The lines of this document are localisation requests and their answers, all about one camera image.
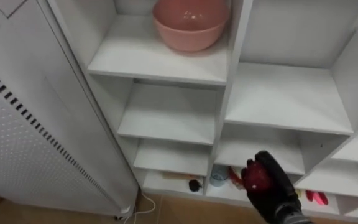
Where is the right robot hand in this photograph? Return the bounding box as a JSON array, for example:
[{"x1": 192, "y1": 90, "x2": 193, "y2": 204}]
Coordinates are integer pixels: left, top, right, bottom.
[{"x1": 240, "y1": 150, "x2": 304, "y2": 224}]

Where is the red apple soft toy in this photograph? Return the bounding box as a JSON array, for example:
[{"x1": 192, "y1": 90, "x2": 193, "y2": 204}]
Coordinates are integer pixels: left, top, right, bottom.
[{"x1": 243, "y1": 160, "x2": 273, "y2": 192}]

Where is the pink red soft toy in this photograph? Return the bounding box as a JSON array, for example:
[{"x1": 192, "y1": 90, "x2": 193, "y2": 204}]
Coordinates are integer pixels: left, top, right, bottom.
[{"x1": 305, "y1": 190, "x2": 329, "y2": 206}]

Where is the red chili soft toy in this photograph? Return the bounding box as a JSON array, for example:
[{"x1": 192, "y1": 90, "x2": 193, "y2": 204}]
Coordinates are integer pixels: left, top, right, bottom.
[{"x1": 227, "y1": 166, "x2": 245, "y2": 190}]

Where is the light blue cup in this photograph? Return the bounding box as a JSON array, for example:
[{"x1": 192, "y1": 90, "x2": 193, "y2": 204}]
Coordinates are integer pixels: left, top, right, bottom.
[{"x1": 210, "y1": 164, "x2": 229, "y2": 187}]

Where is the small black round object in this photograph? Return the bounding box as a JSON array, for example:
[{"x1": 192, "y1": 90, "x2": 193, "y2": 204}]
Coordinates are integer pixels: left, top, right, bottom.
[{"x1": 188, "y1": 179, "x2": 203, "y2": 192}]

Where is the white shelf unit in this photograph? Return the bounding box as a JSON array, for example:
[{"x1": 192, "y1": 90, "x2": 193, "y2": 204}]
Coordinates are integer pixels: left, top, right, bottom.
[{"x1": 47, "y1": 0, "x2": 358, "y2": 222}]

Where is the pink plastic bowl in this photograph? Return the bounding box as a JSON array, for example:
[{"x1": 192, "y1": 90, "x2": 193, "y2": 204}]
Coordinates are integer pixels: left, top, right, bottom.
[{"x1": 152, "y1": 0, "x2": 231, "y2": 52}]

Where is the white air conditioner unit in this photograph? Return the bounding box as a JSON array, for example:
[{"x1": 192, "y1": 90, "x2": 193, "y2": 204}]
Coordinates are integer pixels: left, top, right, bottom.
[{"x1": 0, "y1": 0, "x2": 139, "y2": 218}]

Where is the white power cable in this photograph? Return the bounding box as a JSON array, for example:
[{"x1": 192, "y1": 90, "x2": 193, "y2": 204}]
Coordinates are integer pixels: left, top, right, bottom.
[{"x1": 123, "y1": 192, "x2": 157, "y2": 224}]

